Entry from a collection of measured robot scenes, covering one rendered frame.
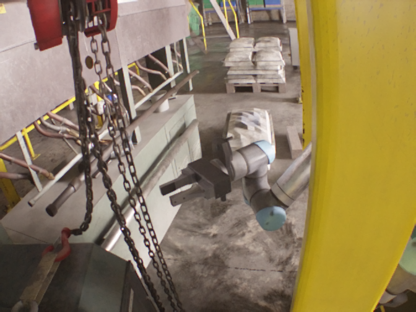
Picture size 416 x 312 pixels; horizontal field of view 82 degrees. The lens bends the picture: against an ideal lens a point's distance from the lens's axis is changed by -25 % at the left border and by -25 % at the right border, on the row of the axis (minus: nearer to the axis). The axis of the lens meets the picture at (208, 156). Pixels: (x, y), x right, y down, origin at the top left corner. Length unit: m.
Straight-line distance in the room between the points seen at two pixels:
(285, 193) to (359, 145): 0.61
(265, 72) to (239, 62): 0.36
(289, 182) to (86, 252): 0.52
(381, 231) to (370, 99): 0.11
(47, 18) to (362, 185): 0.46
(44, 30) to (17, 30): 0.58
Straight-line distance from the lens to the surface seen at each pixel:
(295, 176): 0.79
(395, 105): 0.20
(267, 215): 0.79
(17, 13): 1.11
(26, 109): 1.05
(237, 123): 2.56
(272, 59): 4.03
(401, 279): 0.59
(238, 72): 4.09
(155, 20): 1.92
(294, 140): 2.63
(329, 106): 0.19
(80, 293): 0.62
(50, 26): 0.50
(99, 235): 1.33
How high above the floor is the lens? 1.29
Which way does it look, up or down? 29 degrees down
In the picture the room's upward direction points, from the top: 8 degrees counter-clockwise
